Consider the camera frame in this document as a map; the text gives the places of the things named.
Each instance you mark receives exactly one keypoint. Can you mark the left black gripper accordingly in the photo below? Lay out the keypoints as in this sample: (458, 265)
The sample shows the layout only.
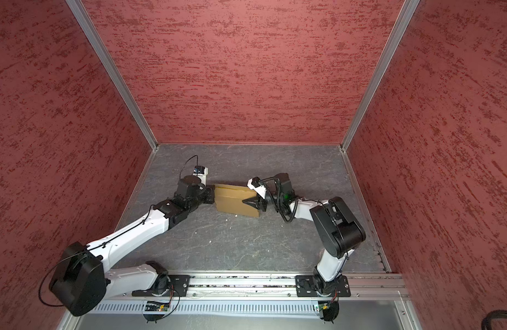
(210, 192)

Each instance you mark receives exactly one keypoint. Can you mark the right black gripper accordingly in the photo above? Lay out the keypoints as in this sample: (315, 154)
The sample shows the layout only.
(259, 204)

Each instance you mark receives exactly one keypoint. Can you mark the brown cardboard box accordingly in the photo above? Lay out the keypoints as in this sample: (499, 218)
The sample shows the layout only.
(229, 199)

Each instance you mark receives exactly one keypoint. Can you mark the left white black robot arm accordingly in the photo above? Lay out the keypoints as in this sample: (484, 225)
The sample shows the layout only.
(85, 274)

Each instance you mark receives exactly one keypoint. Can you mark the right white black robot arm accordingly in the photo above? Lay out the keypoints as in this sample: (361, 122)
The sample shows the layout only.
(339, 231)

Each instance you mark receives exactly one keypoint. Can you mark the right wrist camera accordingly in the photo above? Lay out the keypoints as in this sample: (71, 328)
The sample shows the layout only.
(278, 185)

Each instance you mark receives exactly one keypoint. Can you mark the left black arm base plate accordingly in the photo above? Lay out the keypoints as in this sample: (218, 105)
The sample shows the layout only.
(166, 286)

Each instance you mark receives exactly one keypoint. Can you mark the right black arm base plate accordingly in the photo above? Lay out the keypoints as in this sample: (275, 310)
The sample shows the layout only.
(314, 286)

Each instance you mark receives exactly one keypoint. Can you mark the perforated metal cable tray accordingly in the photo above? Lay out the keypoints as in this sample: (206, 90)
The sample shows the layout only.
(298, 309)

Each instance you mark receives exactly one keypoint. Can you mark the aluminium front rail frame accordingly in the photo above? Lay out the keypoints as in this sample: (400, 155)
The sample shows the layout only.
(378, 301)

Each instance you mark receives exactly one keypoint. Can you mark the left aluminium corner post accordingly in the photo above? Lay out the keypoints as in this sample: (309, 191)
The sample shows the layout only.
(84, 20)

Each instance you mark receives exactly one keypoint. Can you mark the aluminium corner post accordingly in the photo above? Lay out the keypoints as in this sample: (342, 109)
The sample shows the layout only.
(399, 28)
(84, 20)

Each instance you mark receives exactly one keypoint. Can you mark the right aluminium corner post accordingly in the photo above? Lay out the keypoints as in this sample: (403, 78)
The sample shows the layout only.
(399, 28)

